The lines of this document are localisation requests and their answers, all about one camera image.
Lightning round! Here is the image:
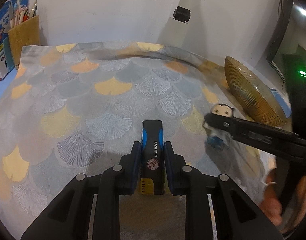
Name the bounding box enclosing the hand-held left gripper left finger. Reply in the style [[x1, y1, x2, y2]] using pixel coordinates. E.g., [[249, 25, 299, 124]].
[[20, 141, 143, 240]]

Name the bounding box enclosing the fan-patterned tablecloth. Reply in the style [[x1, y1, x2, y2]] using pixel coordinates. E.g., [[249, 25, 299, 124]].
[[0, 41, 293, 240]]

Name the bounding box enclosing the person's right hand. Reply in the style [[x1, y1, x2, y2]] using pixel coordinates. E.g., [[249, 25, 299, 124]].
[[260, 168, 283, 227]]

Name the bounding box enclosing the black monitor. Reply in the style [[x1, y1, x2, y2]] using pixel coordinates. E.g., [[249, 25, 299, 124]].
[[267, 0, 306, 85]]

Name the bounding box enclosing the amber ribbed glass bowl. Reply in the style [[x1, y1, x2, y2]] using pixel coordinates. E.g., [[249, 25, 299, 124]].
[[224, 56, 288, 127]]

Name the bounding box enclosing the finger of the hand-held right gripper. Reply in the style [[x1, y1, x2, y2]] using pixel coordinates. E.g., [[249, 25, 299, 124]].
[[205, 112, 306, 161]]

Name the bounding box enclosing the bunch of pens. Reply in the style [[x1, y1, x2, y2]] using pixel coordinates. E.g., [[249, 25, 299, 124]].
[[9, 0, 38, 28]]

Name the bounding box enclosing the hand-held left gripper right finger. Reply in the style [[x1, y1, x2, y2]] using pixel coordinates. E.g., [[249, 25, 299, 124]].
[[164, 141, 283, 240]]

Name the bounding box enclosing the black lighter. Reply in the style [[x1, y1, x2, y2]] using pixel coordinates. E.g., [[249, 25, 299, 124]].
[[137, 120, 166, 196]]

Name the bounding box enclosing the brown pencil holder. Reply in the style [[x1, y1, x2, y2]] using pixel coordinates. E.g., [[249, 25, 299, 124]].
[[8, 15, 41, 70]]

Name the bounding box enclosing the black webcam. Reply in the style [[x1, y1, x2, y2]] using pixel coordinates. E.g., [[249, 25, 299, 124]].
[[173, 6, 191, 22]]

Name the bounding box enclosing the black-haired doll blue outfit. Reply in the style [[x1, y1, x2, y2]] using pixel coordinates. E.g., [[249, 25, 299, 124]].
[[203, 104, 235, 152]]

